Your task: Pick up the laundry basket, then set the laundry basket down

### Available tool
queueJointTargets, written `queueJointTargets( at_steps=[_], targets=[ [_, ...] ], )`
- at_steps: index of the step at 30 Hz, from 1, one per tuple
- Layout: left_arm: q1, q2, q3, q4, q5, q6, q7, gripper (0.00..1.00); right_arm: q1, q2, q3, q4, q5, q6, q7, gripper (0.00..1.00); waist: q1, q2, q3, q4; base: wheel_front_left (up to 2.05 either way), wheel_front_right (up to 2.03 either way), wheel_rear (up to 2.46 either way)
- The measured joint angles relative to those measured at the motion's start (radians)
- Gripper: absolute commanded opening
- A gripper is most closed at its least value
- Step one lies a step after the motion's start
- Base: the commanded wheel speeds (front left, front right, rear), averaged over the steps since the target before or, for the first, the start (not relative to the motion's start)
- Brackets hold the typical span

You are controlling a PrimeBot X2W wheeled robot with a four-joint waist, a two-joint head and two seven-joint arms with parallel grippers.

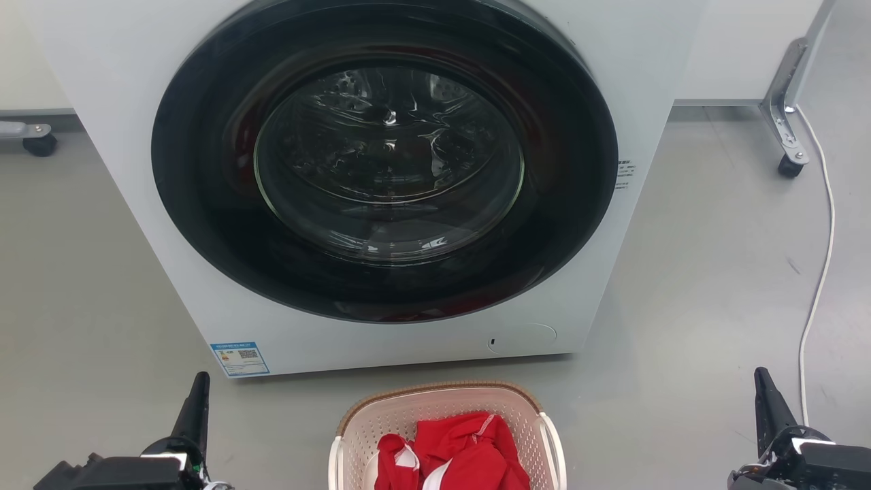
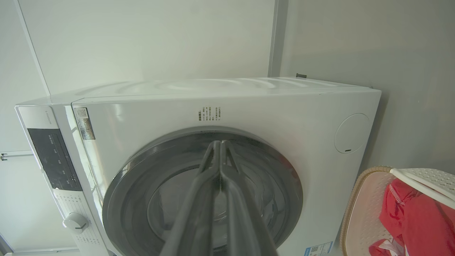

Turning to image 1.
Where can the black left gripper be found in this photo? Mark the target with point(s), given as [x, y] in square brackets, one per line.
[116, 475]

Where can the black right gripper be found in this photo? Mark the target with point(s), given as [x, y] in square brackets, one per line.
[823, 463]

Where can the white perforated laundry basket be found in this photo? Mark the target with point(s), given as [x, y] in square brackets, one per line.
[395, 412]

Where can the blue energy label sticker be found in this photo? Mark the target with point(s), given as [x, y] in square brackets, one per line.
[239, 358]

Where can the black round washer door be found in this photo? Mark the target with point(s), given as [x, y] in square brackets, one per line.
[204, 204]

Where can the red and white garment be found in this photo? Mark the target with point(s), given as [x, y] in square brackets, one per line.
[469, 449]

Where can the small printed text sticker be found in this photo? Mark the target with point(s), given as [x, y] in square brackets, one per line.
[625, 173]

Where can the grey metal caster leg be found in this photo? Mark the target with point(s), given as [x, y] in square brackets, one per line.
[782, 102]
[30, 131]

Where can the white front-load washing machine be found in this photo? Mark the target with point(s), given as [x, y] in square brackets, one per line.
[109, 102]

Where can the white board panel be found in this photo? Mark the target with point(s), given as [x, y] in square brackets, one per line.
[27, 61]
[742, 47]

